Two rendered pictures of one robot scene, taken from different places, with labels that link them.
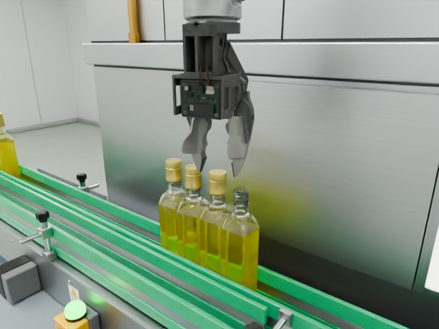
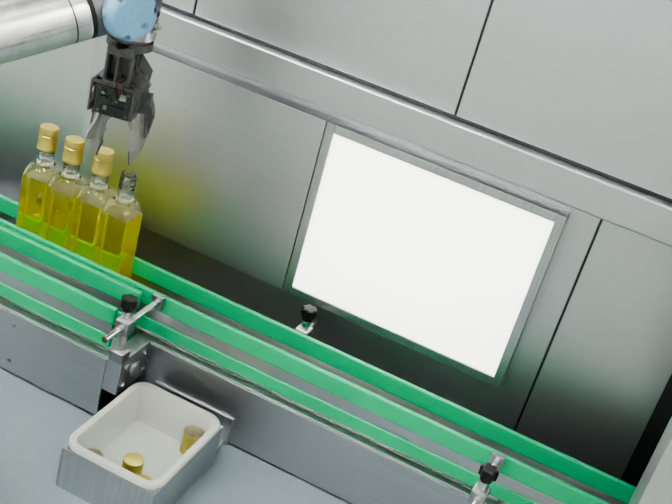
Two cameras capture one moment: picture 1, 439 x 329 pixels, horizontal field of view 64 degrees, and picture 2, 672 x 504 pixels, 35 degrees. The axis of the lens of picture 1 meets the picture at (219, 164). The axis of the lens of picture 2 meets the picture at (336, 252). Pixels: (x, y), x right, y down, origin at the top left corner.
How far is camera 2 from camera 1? 1.23 m
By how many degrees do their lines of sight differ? 21
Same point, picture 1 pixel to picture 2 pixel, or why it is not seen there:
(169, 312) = (35, 292)
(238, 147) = (136, 141)
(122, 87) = not seen: outside the picture
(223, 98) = (132, 106)
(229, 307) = (100, 293)
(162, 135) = (17, 76)
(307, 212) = (196, 205)
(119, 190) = not seen: outside the picture
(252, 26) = not seen: outside the picture
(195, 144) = (95, 130)
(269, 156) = (163, 138)
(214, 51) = (130, 67)
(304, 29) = (218, 14)
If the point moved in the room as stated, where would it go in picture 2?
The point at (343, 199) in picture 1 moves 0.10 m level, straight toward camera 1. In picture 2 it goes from (233, 196) to (221, 218)
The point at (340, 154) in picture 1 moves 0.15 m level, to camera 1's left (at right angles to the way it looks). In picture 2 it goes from (235, 150) to (151, 139)
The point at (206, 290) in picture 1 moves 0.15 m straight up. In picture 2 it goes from (75, 276) to (87, 202)
